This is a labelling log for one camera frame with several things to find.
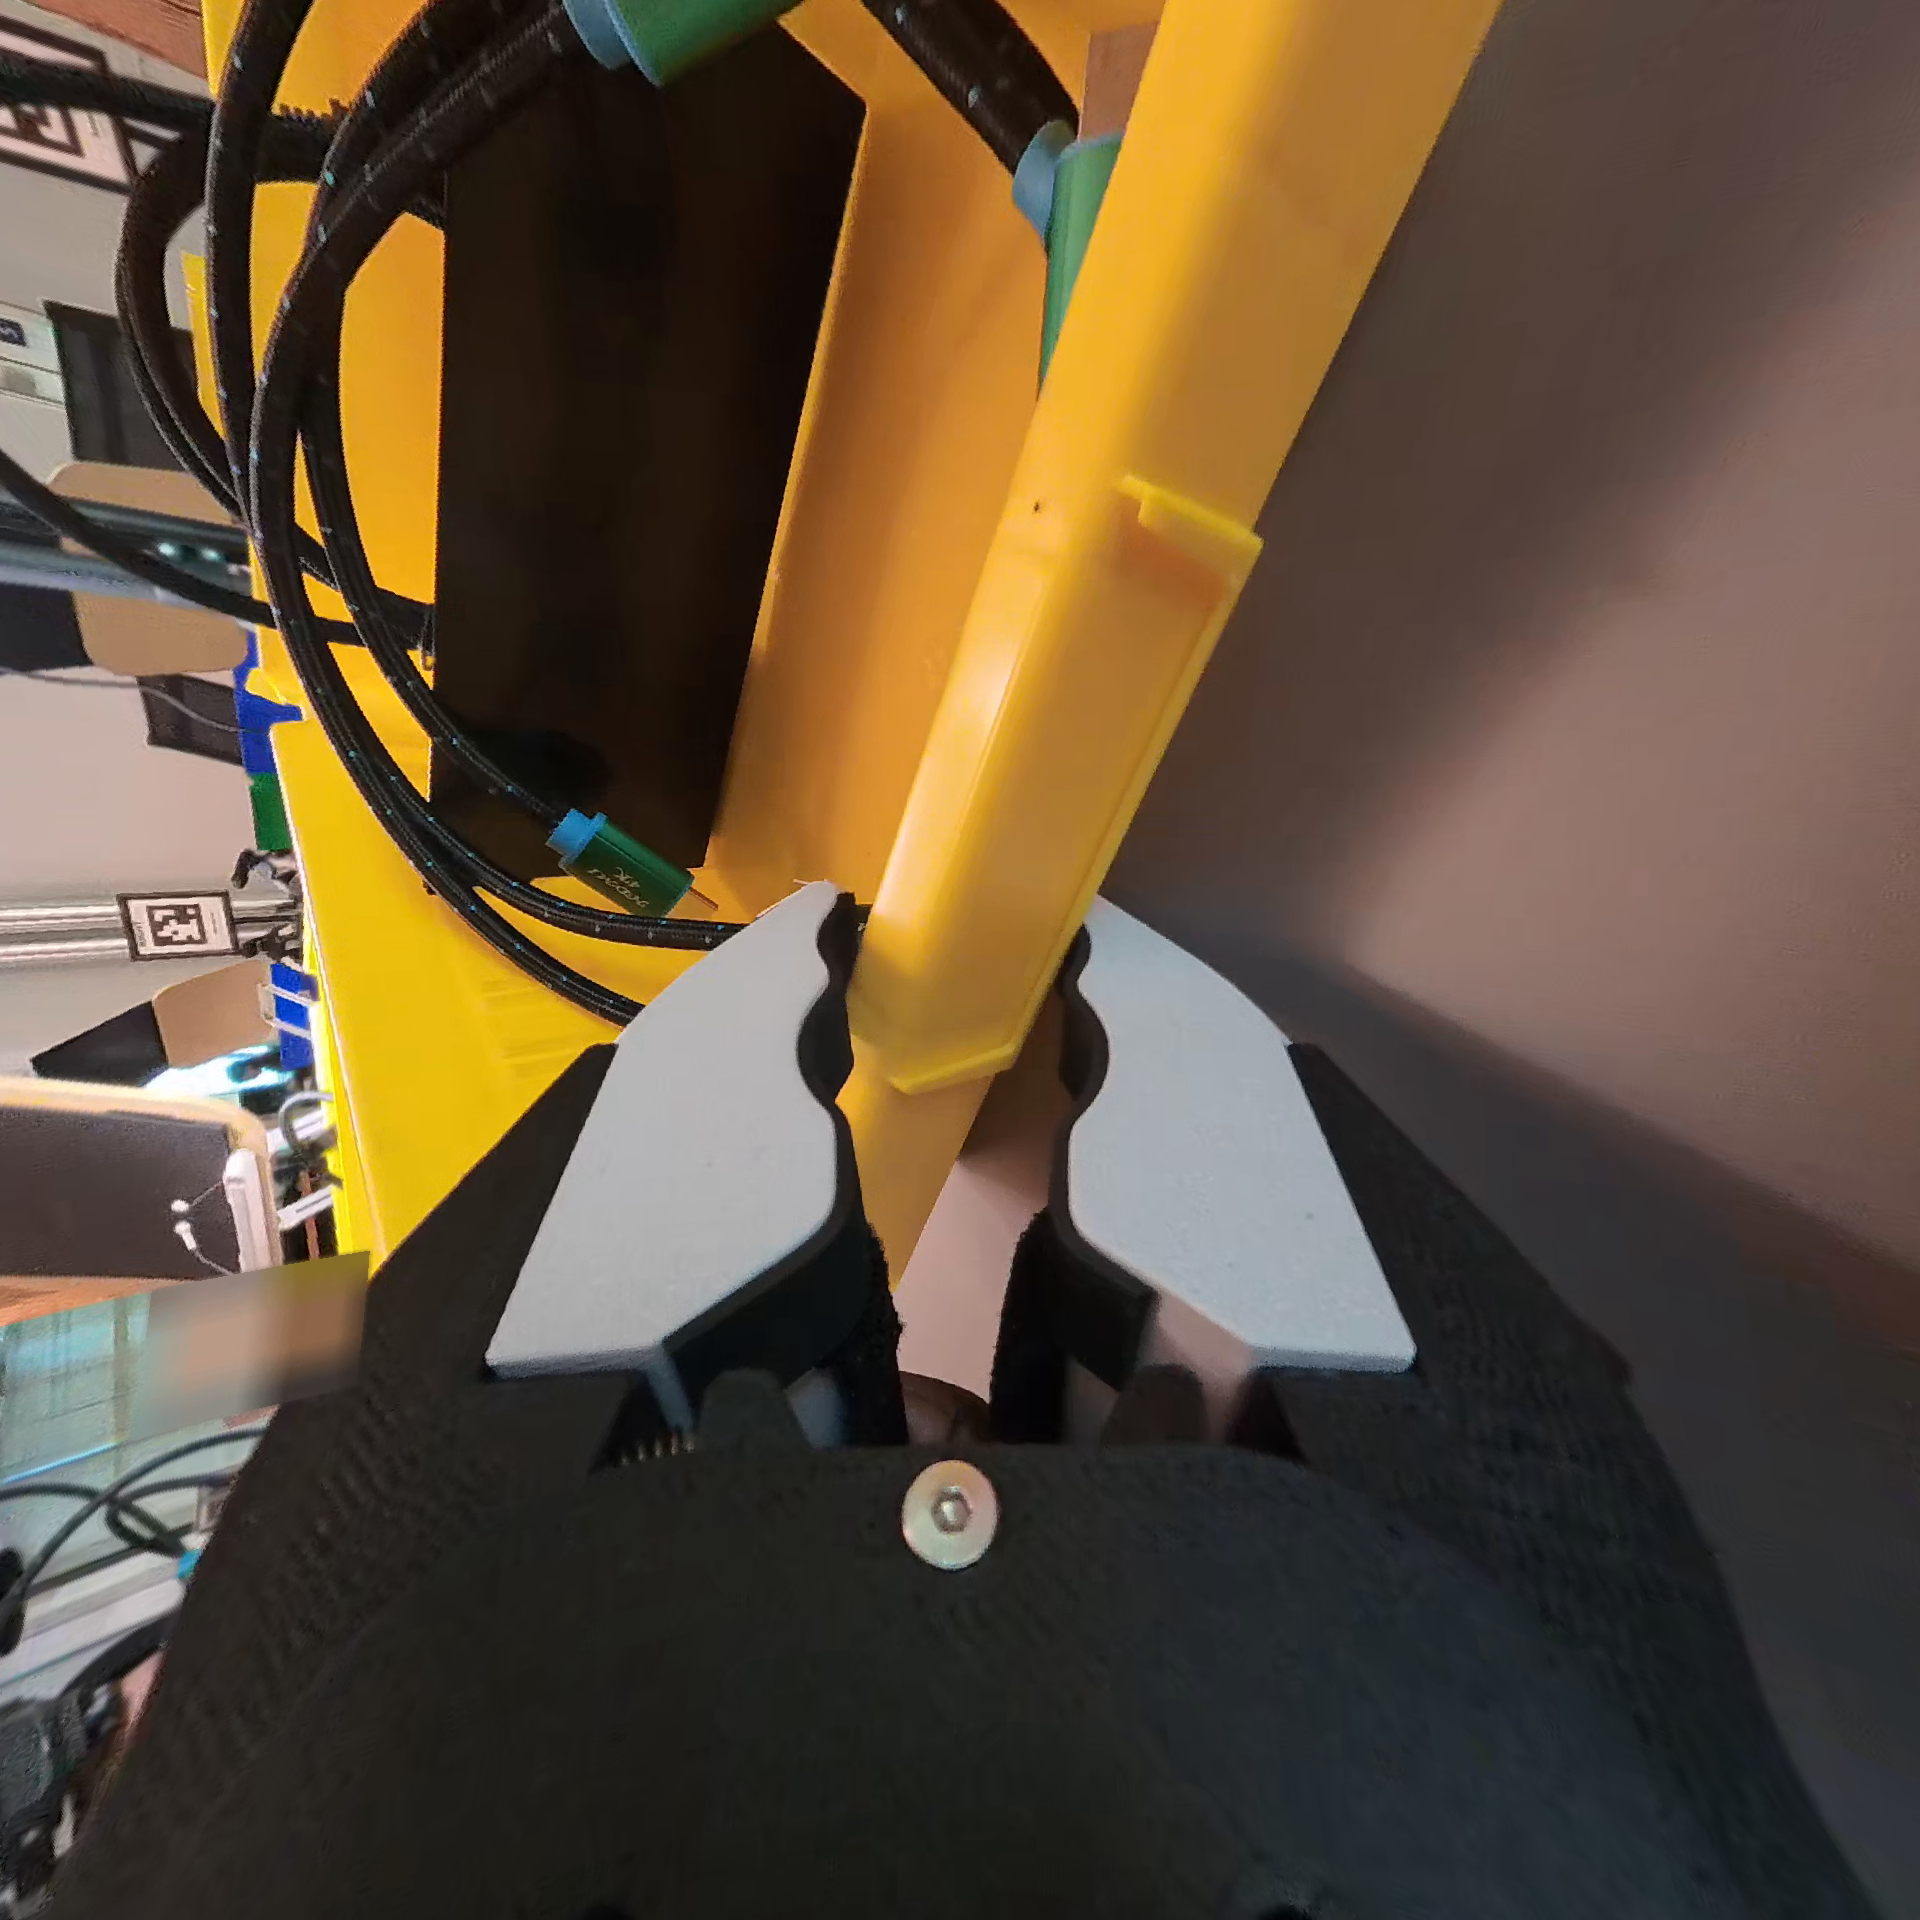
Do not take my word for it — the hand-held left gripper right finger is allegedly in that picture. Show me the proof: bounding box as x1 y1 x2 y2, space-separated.
989 894 1421 1446

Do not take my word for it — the black block in bin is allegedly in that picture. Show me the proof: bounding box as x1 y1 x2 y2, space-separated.
429 28 873 875

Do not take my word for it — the large yellow plastic bin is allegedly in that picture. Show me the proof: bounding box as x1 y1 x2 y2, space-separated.
181 0 1507 1278

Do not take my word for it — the small marker tag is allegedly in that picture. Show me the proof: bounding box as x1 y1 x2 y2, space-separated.
116 892 243 962

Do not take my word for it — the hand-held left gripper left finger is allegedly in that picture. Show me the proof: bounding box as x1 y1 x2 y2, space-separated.
483 878 908 1446

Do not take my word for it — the wall marker poster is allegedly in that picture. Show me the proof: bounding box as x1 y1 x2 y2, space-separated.
0 37 155 190

